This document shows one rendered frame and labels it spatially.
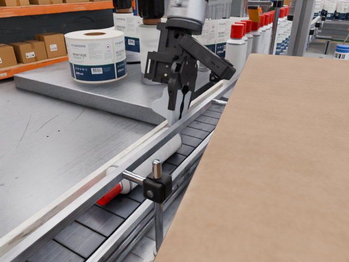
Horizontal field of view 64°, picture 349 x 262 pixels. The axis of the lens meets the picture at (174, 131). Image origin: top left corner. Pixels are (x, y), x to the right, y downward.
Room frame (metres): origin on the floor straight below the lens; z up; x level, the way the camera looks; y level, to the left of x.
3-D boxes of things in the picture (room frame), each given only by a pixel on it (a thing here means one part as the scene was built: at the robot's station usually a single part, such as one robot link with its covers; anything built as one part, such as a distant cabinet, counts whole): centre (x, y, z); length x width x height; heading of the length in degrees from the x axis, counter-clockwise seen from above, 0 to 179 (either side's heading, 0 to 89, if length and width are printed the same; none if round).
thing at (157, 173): (0.29, 0.04, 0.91); 0.07 x 0.03 x 0.16; 60
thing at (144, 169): (0.40, 0.06, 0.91); 0.20 x 0.05 x 0.05; 148
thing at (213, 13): (3.28, -0.31, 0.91); 0.60 x 0.40 x 0.22; 145
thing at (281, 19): (1.29, -0.45, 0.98); 0.05 x 0.05 x 0.20
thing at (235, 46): (0.79, -0.17, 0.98); 0.05 x 0.05 x 0.20
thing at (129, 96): (1.20, 0.11, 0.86); 0.80 x 0.67 x 0.05; 150
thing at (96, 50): (1.02, 0.28, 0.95); 0.20 x 0.20 x 0.14
